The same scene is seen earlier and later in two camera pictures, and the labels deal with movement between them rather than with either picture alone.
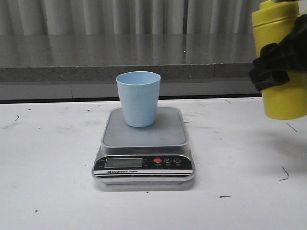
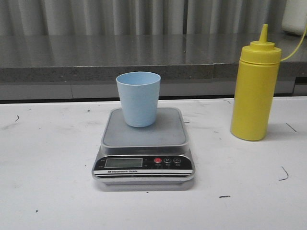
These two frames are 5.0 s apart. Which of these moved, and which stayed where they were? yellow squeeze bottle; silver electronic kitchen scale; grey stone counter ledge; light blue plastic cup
Moved: yellow squeeze bottle
Stayed: grey stone counter ledge; silver electronic kitchen scale; light blue plastic cup
